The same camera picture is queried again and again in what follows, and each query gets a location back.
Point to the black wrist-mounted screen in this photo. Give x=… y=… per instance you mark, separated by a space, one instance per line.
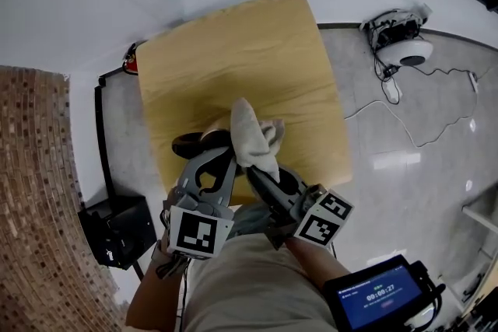
x=379 y=297

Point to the white shelf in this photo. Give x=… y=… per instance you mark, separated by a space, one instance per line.
x=482 y=210

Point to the red fire extinguisher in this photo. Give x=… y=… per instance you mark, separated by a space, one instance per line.
x=130 y=60

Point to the beige cloth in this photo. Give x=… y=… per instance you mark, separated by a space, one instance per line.
x=253 y=136

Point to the person's right forearm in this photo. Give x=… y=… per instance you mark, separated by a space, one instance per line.
x=315 y=260

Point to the white power strip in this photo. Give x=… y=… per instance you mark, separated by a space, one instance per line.
x=473 y=81

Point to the person's left forearm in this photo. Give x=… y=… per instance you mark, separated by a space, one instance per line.
x=155 y=299

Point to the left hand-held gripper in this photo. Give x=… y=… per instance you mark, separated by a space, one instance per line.
x=196 y=231

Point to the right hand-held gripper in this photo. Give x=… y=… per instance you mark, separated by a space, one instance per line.
x=321 y=219

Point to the black upright rail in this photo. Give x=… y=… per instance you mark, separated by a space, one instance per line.
x=104 y=136

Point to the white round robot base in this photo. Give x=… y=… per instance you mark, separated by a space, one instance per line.
x=404 y=46

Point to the person's beige shirt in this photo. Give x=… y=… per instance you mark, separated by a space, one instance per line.
x=249 y=284

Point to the black box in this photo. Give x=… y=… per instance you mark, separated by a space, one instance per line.
x=116 y=231

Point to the yellow tablecloth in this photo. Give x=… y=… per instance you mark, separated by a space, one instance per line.
x=241 y=62

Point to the white power adapter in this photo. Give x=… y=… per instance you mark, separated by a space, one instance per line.
x=392 y=90

